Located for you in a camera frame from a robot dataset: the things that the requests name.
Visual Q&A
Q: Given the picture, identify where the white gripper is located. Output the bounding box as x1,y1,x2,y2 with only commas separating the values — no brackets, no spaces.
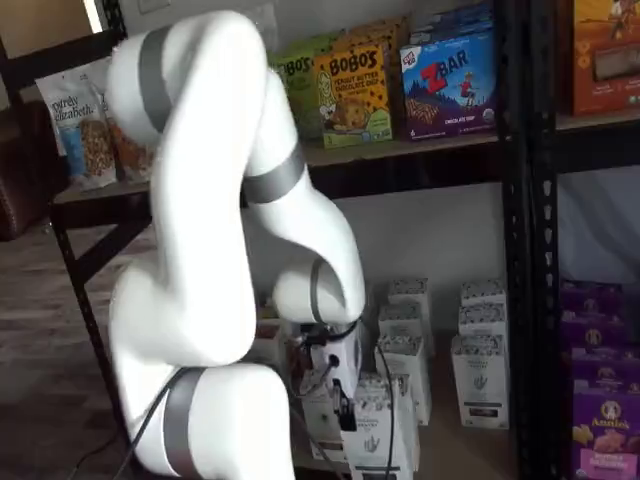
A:
302,327,362,432

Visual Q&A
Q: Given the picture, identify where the white tea box green strip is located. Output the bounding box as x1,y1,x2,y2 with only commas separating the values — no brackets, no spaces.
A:
459,278,506,309
458,302,508,342
450,332,511,431
339,372,422,480

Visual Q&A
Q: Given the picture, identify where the white tea box pink strip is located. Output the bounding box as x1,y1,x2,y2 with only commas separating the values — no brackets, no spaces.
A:
387,278,430,309
378,301,427,342
374,332,433,427

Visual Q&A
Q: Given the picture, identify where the black metal shelf rack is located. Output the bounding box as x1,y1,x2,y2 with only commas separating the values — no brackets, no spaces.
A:
529,0,640,480
0,0,534,480

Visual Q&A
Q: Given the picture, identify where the purple Annie's snack box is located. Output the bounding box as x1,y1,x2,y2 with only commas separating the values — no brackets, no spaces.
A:
562,309,629,356
559,279,625,321
572,384,640,480
569,347,640,396

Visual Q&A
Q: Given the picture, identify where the yellow Bobo's peanut butter box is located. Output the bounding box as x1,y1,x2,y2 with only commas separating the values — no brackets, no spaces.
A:
342,14,414,54
313,43,394,150

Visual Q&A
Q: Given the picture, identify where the green Bobo's apple pie box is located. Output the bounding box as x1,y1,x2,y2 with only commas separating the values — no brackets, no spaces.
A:
299,30,347,57
272,49,324,142

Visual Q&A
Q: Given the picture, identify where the blue ZBar snack box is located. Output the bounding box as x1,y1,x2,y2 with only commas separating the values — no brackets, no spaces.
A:
409,2,495,45
399,27,499,142

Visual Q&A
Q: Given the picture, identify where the orange Annie's snack box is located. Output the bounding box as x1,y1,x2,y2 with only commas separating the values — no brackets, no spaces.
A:
569,0,640,117

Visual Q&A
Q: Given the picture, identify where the orange purely elizabeth granola bag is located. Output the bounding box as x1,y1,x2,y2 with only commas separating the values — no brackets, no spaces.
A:
102,92,157,185

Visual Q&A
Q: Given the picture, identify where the blue purely elizabeth granola bag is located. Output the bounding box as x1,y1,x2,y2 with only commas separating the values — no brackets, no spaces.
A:
34,67,120,192

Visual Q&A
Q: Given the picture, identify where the white granola bag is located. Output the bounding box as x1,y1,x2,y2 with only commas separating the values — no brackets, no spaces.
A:
252,0,280,54

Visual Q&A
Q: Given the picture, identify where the black cable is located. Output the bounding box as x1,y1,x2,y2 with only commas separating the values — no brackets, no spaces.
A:
118,369,177,480
299,322,400,480

